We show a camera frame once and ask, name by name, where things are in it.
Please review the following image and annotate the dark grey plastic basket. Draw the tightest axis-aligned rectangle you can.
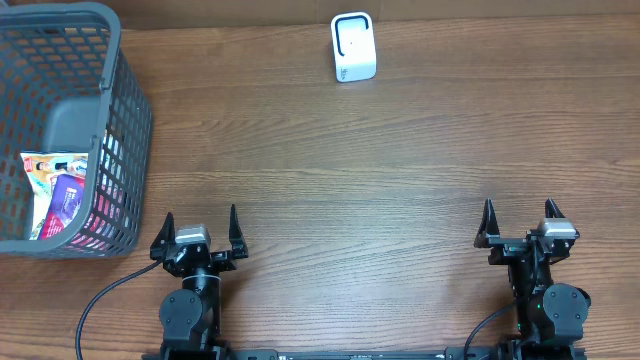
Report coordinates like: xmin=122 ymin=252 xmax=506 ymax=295
xmin=1 ymin=2 xmax=153 ymax=258

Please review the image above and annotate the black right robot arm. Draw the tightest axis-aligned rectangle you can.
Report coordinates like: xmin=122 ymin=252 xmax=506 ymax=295
xmin=463 ymin=198 xmax=591 ymax=359

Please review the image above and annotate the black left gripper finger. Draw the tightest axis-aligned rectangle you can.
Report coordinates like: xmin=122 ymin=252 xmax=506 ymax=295
xmin=150 ymin=212 xmax=175 ymax=260
xmin=229 ymin=204 xmax=249 ymax=259

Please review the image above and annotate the red purple pad pack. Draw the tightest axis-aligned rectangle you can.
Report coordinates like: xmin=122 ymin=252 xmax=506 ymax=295
xmin=38 ymin=174 xmax=85 ymax=240

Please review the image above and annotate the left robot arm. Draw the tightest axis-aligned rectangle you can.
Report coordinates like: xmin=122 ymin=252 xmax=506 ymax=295
xmin=150 ymin=206 xmax=249 ymax=360

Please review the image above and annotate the white barcode scanner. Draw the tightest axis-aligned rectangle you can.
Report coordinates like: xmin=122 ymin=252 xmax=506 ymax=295
xmin=330 ymin=11 xmax=377 ymax=83

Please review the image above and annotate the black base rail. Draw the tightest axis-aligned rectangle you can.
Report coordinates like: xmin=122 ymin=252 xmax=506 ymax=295
xmin=142 ymin=344 xmax=589 ymax=360

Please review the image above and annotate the yellow white snack bag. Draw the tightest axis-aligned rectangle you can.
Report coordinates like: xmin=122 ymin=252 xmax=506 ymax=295
xmin=21 ymin=152 xmax=88 ymax=240

